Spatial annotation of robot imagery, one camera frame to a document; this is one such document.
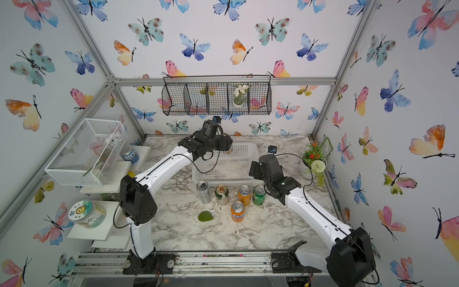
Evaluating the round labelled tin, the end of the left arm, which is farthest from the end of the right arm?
the round labelled tin

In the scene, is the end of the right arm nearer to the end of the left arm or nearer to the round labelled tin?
the end of the left arm

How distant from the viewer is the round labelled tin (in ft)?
2.10
